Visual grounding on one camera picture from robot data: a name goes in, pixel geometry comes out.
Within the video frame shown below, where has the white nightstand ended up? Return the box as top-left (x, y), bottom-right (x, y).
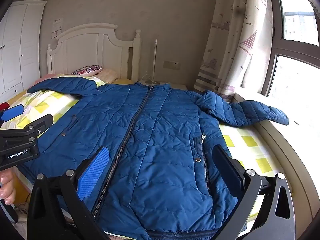
top-left (139, 79), bottom-right (188, 91)

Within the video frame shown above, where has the blue quilted jacket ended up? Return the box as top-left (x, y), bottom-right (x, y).
top-left (24, 77), bottom-right (290, 240)

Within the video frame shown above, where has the white wooden headboard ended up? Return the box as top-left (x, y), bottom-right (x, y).
top-left (46, 23), bottom-right (142, 82)

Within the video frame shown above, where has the yellow checkered bed sheet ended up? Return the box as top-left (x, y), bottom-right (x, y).
top-left (0, 76), bottom-right (288, 240)

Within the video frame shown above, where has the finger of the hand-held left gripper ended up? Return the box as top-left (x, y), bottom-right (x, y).
top-left (0, 104), bottom-right (25, 122)
top-left (0, 114), bottom-right (54, 143)

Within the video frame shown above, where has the white wardrobe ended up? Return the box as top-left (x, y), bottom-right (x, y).
top-left (0, 0), bottom-right (47, 103)

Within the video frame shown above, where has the metal pole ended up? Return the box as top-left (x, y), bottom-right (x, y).
top-left (151, 39), bottom-right (158, 82)

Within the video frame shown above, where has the person's left hand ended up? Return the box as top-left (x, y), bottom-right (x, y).
top-left (0, 169), bottom-right (15, 205)

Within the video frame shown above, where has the dark framed window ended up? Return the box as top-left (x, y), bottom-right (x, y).
top-left (261, 0), bottom-right (320, 140)

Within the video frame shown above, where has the patterned curtain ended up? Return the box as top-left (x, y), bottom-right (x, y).
top-left (192, 0), bottom-right (273, 103)

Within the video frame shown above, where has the beige wall socket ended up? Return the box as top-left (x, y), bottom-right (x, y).
top-left (163, 60), bottom-right (181, 70)

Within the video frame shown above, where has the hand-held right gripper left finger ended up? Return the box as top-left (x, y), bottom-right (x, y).
top-left (27, 145), bottom-right (110, 240)

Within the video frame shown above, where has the beige window sill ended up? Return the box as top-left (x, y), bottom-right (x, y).
top-left (232, 92), bottom-right (320, 230)

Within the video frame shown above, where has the pink blanket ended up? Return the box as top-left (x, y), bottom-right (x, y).
top-left (35, 74), bottom-right (60, 83)

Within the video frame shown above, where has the pale pink pillow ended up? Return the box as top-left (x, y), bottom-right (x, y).
top-left (96, 68), bottom-right (120, 83)

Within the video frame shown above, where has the floral patterned pillow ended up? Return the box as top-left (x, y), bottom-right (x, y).
top-left (70, 65), bottom-right (103, 76)

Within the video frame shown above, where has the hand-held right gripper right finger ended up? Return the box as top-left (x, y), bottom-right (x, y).
top-left (211, 144), bottom-right (296, 240)

